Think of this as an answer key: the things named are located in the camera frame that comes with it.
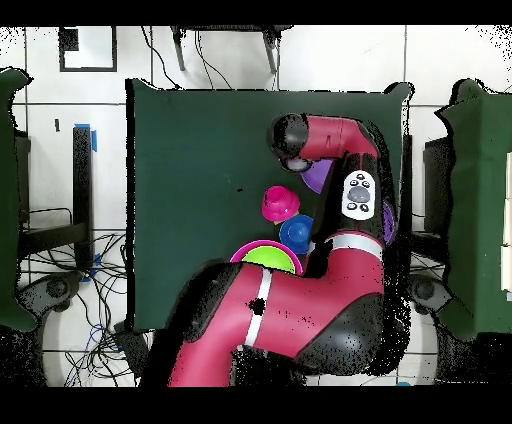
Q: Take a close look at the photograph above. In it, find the dark blue plastic bowl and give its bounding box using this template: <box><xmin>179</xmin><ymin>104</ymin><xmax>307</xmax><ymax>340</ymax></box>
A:
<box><xmin>278</xmin><ymin>213</ymin><xmax>315</xmax><ymax>255</ymax></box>

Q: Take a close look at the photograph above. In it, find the stand with metal legs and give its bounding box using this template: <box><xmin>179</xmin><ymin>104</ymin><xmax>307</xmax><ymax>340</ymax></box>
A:
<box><xmin>169</xmin><ymin>25</ymin><xmax>295</xmax><ymax>76</ymax></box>

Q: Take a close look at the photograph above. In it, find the black metal post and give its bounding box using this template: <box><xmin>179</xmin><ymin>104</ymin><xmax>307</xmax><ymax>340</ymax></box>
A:
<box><xmin>400</xmin><ymin>134</ymin><xmax>414</xmax><ymax>277</ymax></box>

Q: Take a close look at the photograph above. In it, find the purple plastic bowl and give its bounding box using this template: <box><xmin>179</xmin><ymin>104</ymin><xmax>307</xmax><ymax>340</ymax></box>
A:
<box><xmin>381</xmin><ymin>199</ymin><xmax>397</xmax><ymax>247</ymax></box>
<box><xmin>299</xmin><ymin>158</ymin><xmax>334</xmax><ymax>195</ymax></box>

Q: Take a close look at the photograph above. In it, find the thin black cable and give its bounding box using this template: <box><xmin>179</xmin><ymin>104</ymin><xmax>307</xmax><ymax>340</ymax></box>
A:
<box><xmin>194</xmin><ymin>29</ymin><xmax>234</xmax><ymax>90</ymax></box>
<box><xmin>139</xmin><ymin>25</ymin><xmax>181</xmax><ymax>89</ymax></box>

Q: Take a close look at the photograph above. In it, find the green plastic bowl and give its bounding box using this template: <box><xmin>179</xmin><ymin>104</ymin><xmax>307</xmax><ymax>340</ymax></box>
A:
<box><xmin>241</xmin><ymin>245</ymin><xmax>297</xmax><ymax>275</ymax></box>

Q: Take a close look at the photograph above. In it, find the black metal frame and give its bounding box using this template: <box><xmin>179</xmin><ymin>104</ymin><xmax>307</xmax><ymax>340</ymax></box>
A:
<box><xmin>17</xmin><ymin>125</ymin><xmax>95</xmax><ymax>273</ymax></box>

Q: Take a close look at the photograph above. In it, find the large pink plastic bowl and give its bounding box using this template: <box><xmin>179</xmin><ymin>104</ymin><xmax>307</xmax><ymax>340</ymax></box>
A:
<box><xmin>229</xmin><ymin>238</ymin><xmax>304</xmax><ymax>276</ymax></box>

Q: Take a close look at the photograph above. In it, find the dark green tablecloth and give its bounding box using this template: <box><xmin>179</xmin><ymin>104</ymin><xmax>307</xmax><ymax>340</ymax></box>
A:
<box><xmin>125</xmin><ymin>77</ymin><xmax>413</xmax><ymax>335</ymax></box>

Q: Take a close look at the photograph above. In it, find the green cloth covered side table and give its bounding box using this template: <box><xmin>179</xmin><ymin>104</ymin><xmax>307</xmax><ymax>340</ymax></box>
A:
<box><xmin>435</xmin><ymin>77</ymin><xmax>512</xmax><ymax>341</ymax></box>
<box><xmin>0</xmin><ymin>67</ymin><xmax>37</xmax><ymax>333</ymax></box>

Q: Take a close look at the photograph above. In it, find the black power brick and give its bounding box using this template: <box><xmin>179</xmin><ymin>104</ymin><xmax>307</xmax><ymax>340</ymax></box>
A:
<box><xmin>112</xmin><ymin>321</ymin><xmax>151</xmax><ymax>379</ymax></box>

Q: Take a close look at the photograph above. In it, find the grey pedestal foot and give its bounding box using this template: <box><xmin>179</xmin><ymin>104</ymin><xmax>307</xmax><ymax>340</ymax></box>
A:
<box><xmin>17</xmin><ymin>271</ymin><xmax>85</xmax><ymax>321</ymax></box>
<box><xmin>411</xmin><ymin>273</ymin><xmax>453</xmax><ymax>317</ymax></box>

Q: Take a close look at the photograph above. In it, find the tangled cable bundle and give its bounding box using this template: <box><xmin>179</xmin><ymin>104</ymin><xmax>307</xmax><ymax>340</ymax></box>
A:
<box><xmin>19</xmin><ymin>229</ymin><xmax>153</xmax><ymax>387</ymax></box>

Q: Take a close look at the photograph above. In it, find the small crimson plastic bowl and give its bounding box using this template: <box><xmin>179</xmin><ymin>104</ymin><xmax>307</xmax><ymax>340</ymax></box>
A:
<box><xmin>261</xmin><ymin>184</ymin><xmax>301</xmax><ymax>224</ymax></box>

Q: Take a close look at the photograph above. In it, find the blue tape strip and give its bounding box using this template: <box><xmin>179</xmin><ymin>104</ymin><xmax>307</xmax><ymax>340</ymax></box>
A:
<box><xmin>74</xmin><ymin>122</ymin><xmax>98</xmax><ymax>153</ymax></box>

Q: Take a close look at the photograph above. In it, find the black square floor frame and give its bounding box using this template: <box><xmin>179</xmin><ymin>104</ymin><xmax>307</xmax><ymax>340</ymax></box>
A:
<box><xmin>58</xmin><ymin>26</ymin><xmax>118</xmax><ymax>73</ymax></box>

